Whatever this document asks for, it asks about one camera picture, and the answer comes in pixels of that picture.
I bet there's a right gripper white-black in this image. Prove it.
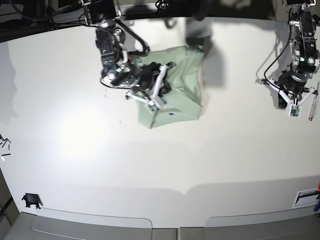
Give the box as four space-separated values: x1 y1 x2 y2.
126 62 175 103

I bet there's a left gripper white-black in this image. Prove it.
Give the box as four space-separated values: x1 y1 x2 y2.
260 71 318 109

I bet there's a light green T-shirt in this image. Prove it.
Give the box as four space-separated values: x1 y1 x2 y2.
136 45 205 129

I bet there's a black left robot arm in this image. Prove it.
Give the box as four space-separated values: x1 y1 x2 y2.
261 0 320 110

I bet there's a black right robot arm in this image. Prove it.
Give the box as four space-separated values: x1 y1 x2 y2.
82 0 175 107

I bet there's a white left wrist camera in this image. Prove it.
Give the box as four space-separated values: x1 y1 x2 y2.
288 104 302 118

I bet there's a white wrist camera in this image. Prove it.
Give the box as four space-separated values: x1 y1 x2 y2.
144 99 164 113
288 104 302 118

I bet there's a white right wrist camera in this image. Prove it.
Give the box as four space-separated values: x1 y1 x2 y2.
144 99 164 113

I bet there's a black plastic bracket part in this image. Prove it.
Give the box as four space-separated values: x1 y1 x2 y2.
21 193 43 209

